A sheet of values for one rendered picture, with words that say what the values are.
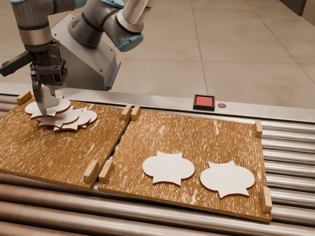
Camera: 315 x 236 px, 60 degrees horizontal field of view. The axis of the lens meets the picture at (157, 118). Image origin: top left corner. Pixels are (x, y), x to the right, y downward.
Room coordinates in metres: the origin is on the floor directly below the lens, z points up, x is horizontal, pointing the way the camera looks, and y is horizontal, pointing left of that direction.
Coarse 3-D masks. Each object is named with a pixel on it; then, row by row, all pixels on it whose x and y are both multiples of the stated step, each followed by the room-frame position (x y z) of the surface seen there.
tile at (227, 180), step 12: (216, 168) 0.49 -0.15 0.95; (228, 168) 0.49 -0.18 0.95; (240, 168) 0.49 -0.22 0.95; (204, 180) 0.45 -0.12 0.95; (216, 180) 0.45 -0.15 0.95; (228, 180) 0.45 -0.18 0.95; (240, 180) 0.45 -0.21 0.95; (252, 180) 0.45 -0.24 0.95; (228, 192) 0.42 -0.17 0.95; (240, 192) 0.42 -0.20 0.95
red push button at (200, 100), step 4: (196, 96) 0.88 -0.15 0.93; (200, 96) 0.87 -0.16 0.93; (196, 100) 0.85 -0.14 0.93; (200, 100) 0.85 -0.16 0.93; (204, 100) 0.85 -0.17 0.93; (208, 100) 0.85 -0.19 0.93; (212, 100) 0.85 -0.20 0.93; (200, 104) 0.82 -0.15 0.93; (204, 104) 0.82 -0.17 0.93; (208, 104) 0.82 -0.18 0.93
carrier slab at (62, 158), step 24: (0, 120) 0.72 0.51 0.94; (24, 120) 0.72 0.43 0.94; (96, 120) 0.72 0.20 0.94; (120, 120) 0.72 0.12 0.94; (0, 144) 0.60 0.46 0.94; (24, 144) 0.60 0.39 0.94; (48, 144) 0.60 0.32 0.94; (72, 144) 0.60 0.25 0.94; (96, 144) 0.60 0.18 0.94; (0, 168) 0.50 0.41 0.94; (24, 168) 0.50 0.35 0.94; (48, 168) 0.50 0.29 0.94; (72, 168) 0.50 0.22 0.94
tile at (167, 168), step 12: (156, 156) 0.54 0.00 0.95; (168, 156) 0.54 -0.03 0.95; (180, 156) 0.54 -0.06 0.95; (144, 168) 0.49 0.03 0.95; (156, 168) 0.49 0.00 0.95; (168, 168) 0.49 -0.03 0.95; (180, 168) 0.49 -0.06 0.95; (192, 168) 0.49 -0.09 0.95; (156, 180) 0.45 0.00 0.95; (168, 180) 0.45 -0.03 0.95; (180, 180) 0.45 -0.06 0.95
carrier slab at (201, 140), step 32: (128, 128) 0.67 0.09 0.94; (160, 128) 0.67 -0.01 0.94; (192, 128) 0.67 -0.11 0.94; (224, 128) 0.67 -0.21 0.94; (128, 160) 0.53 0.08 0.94; (192, 160) 0.53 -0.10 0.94; (224, 160) 0.53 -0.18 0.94; (256, 160) 0.53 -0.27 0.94; (128, 192) 0.42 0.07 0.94; (160, 192) 0.42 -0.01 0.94; (192, 192) 0.42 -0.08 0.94; (256, 192) 0.42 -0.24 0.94
